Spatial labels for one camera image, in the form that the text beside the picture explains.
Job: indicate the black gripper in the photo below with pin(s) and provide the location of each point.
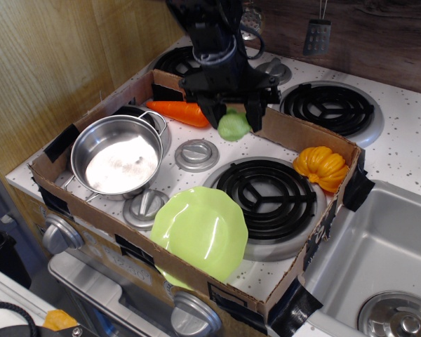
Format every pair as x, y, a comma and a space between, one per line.
226, 76

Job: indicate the green toy broccoli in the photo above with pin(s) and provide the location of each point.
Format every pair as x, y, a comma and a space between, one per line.
233, 126

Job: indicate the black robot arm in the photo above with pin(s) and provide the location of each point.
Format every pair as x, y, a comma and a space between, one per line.
214, 28

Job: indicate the stainless steel pan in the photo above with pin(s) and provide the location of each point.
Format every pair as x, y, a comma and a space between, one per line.
117, 157

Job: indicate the orange toy carrot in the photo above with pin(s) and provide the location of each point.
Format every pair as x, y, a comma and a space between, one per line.
187, 113

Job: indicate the back silver stove knob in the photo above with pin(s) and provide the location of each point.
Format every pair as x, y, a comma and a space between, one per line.
276, 68

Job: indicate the silver stove knob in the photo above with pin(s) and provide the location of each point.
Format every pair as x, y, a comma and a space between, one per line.
140, 211
276, 68
196, 155

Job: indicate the centre silver stove knob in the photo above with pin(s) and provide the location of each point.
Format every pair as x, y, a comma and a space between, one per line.
196, 155

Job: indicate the back left black burner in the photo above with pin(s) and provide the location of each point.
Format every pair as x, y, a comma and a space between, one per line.
178, 61

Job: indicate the black burner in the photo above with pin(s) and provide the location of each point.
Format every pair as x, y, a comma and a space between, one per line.
178, 61
341, 108
280, 207

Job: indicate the hanging round metal strainer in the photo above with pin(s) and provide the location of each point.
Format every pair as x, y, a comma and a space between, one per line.
252, 21

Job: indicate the orange toy pumpkin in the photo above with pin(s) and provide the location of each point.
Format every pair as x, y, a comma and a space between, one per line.
322, 166

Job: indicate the cardboard fence box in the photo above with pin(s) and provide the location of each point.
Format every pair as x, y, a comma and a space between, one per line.
257, 294

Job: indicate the hanging grey slotted spatula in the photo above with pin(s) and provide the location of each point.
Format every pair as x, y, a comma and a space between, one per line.
317, 37

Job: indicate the back right black burner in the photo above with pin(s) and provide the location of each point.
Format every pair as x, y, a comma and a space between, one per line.
341, 108

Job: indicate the front right black burner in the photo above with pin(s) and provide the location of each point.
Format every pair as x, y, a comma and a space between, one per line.
280, 207

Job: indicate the light green plastic plate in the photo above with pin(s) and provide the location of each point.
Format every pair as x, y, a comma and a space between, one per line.
205, 228

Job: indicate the front silver stove knob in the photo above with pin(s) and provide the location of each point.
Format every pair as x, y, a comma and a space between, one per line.
140, 211

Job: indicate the right oven front knob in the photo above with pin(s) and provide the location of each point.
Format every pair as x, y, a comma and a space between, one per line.
192, 317

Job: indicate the oven knob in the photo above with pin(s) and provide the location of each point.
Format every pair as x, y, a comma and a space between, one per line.
192, 317
60, 235

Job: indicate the left oven front knob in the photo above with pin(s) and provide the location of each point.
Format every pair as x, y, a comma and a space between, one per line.
60, 235

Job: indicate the stainless steel sink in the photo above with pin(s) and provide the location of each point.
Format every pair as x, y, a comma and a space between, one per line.
374, 249

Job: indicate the sink drain strainer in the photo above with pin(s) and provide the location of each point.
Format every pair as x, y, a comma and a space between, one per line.
390, 313

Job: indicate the yellow cloth piece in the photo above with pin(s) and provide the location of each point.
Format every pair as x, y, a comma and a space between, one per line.
57, 320

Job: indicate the silver oven door handle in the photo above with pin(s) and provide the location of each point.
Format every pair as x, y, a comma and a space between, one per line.
113, 306

